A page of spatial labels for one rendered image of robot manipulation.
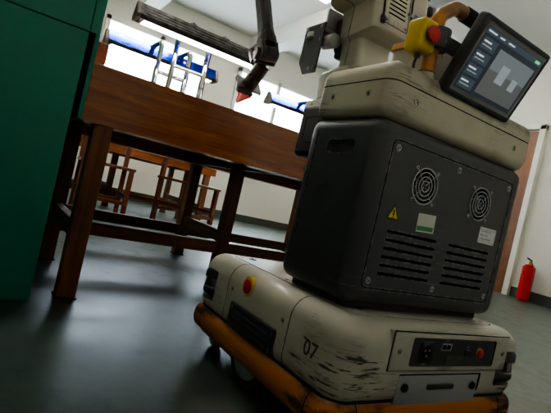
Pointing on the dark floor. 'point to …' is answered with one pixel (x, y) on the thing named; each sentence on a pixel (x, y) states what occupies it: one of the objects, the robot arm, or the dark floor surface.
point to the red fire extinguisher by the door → (525, 281)
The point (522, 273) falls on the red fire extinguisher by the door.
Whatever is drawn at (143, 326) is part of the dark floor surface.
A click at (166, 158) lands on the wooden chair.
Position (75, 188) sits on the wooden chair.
